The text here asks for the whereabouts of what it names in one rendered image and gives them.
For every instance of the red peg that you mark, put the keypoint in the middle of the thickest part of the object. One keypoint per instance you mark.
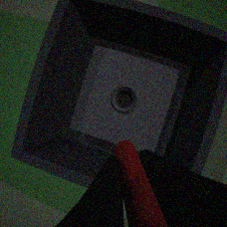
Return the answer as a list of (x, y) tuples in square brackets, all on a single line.
[(141, 206)]

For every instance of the dark grey open box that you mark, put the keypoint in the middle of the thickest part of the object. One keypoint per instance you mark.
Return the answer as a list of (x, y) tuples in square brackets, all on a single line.
[(198, 50)]

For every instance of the grey square plate with center hole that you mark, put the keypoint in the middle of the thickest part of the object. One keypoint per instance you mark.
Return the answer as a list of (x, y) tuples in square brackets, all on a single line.
[(112, 74)]

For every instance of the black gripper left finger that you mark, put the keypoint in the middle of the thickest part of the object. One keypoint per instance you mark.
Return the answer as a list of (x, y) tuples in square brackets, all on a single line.
[(102, 204)]

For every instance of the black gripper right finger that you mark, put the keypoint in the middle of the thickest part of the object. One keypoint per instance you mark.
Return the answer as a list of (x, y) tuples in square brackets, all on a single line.
[(186, 198)]

